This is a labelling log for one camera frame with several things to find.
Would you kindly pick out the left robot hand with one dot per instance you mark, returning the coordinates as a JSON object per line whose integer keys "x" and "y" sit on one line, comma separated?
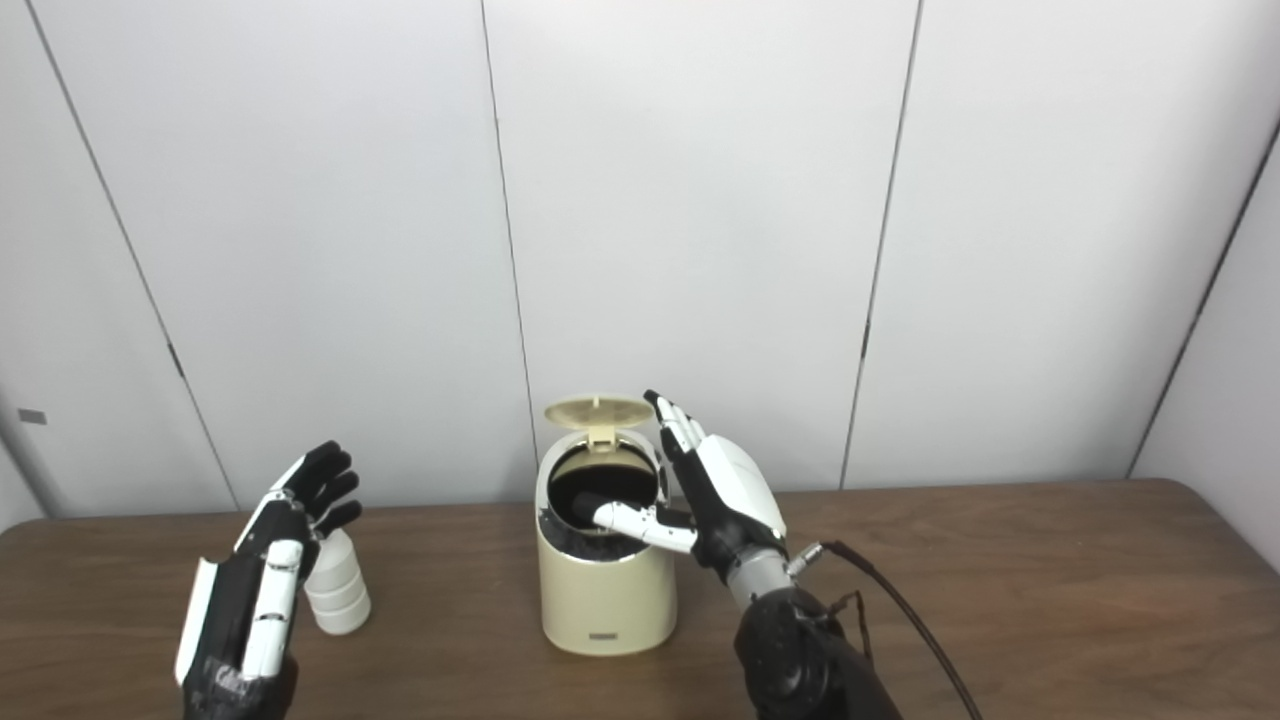
{"x": 225, "y": 620}

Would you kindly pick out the cream-colored bin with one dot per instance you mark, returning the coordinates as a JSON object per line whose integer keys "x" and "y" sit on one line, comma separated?
{"x": 605, "y": 600}

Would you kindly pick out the cream round bin lid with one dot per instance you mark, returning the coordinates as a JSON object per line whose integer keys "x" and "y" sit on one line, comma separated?
{"x": 598, "y": 411}

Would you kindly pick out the small white plastic bottle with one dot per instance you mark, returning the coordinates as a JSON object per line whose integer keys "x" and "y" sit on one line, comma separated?
{"x": 340, "y": 590}

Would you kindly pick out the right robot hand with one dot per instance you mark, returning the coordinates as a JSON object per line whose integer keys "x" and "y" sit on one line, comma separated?
{"x": 735, "y": 490}

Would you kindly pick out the small grey wall tag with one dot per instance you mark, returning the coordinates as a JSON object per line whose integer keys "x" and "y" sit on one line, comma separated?
{"x": 32, "y": 416}

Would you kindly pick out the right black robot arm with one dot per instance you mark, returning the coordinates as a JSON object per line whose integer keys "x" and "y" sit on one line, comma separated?
{"x": 800, "y": 660}

